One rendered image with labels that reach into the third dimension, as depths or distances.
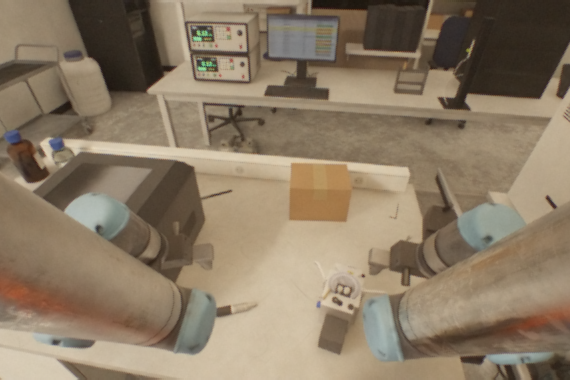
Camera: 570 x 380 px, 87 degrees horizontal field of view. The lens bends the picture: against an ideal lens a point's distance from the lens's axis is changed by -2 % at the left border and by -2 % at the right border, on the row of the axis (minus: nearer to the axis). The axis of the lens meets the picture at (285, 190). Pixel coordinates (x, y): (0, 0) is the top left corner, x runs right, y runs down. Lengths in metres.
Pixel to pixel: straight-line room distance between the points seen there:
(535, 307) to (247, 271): 0.91
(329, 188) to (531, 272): 0.93
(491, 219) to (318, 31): 2.05
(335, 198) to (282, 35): 1.53
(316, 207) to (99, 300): 0.97
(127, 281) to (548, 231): 0.28
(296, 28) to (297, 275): 1.78
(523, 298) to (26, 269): 0.27
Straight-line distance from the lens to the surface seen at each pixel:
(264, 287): 1.01
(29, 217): 0.20
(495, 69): 2.64
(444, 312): 0.30
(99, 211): 0.47
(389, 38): 2.61
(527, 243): 0.22
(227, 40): 2.40
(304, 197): 1.12
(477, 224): 0.46
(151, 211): 0.91
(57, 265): 0.22
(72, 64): 4.56
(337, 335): 0.86
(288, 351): 0.92
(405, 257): 0.60
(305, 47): 2.39
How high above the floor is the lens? 1.75
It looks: 39 degrees down
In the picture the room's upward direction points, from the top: straight up
